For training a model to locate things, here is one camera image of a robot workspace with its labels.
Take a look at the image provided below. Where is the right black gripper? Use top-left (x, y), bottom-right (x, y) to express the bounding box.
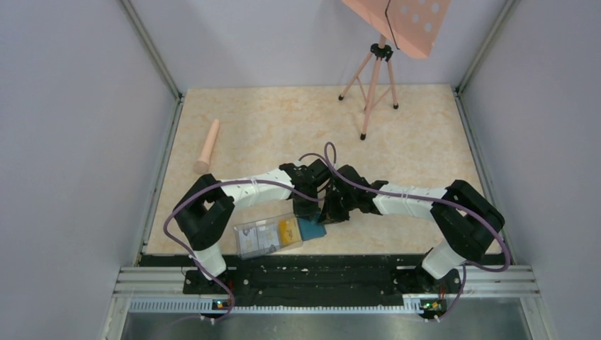
top-left (317, 186), bottom-right (356, 225)

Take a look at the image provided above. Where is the blue card holder wallet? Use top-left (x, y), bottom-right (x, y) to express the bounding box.
top-left (297, 217), bottom-right (327, 241)

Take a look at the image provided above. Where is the clear acrylic card stand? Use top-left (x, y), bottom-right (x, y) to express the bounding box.
top-left (233, 213), bottom-right (303, 259)

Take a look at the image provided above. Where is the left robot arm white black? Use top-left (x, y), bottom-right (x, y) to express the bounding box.
top-left (164, 159), bottom-right (330, 293)

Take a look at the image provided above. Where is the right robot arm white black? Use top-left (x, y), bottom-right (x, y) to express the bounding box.
top-left (322, 165), bottom-right (511, 292)

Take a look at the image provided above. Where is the silver VIP card left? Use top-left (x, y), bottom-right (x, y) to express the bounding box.
top-left (237, 227), bottom-right (259, 258)

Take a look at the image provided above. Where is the pink tripod stand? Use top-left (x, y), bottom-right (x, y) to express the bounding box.
top-left (337, 34), bottom-right (400, 141)

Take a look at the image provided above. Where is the pink perforated board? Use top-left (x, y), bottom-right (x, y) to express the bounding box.
top-left (342, 0), bottom-right (451, 60)

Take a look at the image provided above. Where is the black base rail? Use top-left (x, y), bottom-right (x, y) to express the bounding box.
top-left (140, 253), bottom-right (510, 308)

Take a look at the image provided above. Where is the pink cylindrical handle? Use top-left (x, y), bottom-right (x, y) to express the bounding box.
top-left (193, 119), bottom-right (220, 175)

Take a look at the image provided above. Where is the aluminium slotted rail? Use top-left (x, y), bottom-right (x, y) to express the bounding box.
top-left (129, 297), bottom-right (442, 315)

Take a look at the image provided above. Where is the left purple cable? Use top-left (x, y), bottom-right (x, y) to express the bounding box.
top-left (162, 152), bottom-right (330, 311)

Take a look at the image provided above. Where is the purple cable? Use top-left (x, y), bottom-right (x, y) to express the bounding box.
top-left (162, 152), bottom-right (330, 311)
top-left (324, 142), bottom-right (512, 320)

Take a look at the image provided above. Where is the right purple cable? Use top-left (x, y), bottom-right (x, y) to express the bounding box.
top-left (324, 142), bottom-right (512, 320)

